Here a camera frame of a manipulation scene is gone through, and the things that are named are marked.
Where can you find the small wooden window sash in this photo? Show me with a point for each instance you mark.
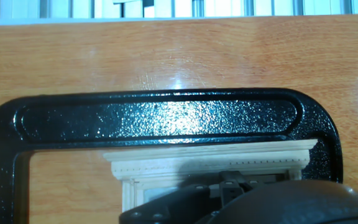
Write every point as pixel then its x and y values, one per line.
pixel 157 194

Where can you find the black metal C-clamp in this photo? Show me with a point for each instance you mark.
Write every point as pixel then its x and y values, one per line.
pixel 166 118

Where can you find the miniature wooden window frame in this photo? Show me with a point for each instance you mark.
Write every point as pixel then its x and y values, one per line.
pixel 154 165

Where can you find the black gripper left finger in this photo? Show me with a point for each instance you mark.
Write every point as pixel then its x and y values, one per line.
pixel 182 205

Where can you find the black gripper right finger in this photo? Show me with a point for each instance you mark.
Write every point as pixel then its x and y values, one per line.
pixel 253 185

